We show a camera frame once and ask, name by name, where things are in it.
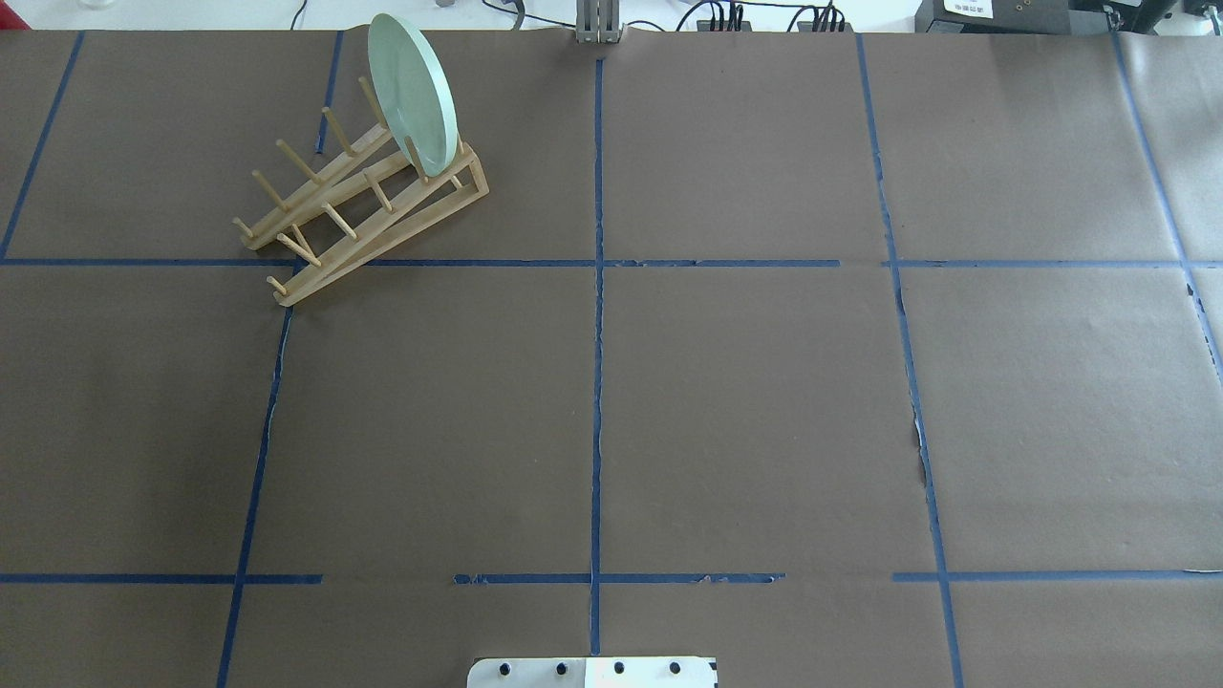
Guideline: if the light green ceramic plate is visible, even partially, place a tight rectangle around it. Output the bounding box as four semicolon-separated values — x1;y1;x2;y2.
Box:
367;13;460;176

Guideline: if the wooden dish rack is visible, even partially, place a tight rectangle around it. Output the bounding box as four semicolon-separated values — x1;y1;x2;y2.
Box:
232;75;489;308

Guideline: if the grey post bracket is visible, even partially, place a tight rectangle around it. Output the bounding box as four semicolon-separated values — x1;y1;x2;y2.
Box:
575;0;623;45

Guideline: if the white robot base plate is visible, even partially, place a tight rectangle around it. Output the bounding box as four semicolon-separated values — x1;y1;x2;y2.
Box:
466;655;719;687

